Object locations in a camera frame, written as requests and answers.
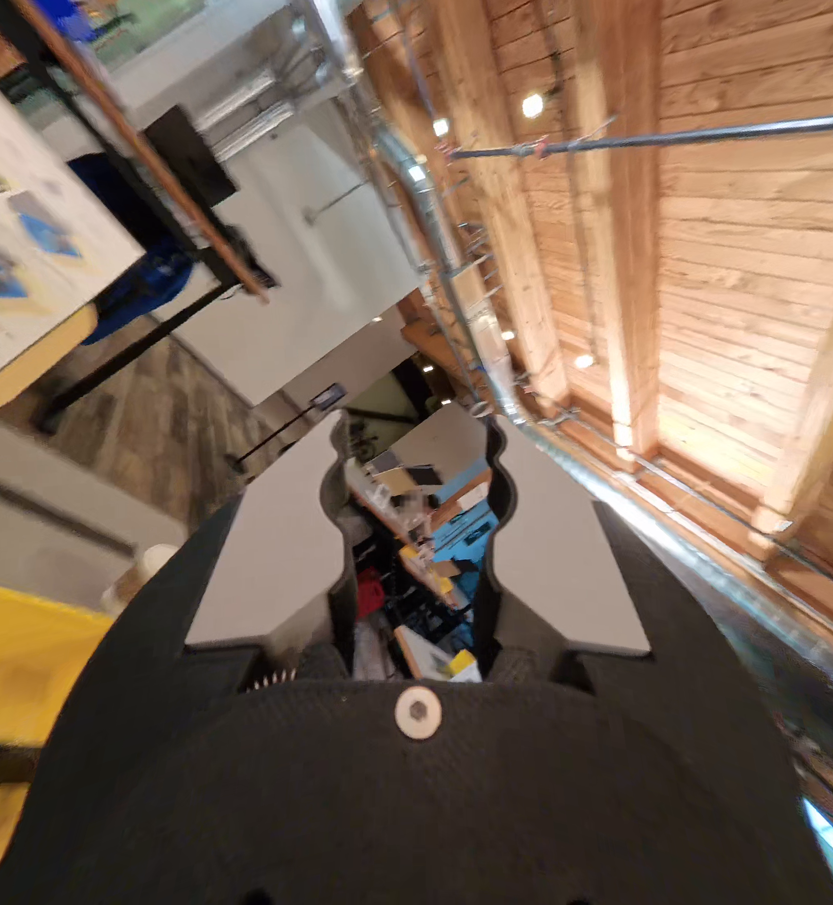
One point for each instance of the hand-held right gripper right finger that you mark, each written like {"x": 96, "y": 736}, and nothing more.
{"x": 565, "y": 565}

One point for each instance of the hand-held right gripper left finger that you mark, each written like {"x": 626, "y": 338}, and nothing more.
{"x": 275, "y": 558}

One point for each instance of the large yellow bin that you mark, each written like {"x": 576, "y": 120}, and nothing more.
{"x": 21, "y": 657}

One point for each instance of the paper coffee cup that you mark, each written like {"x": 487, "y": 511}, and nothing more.
{"x": 141, "y": 573}

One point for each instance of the wooden top desk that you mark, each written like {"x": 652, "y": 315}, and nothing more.
{"x": 176, "y": 187}

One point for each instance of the black monitor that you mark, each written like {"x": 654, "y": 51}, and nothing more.
{"x": 190, "y": 159}

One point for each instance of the metal ceiling pipe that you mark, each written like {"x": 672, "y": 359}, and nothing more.
{"x": 671, "y": 138}

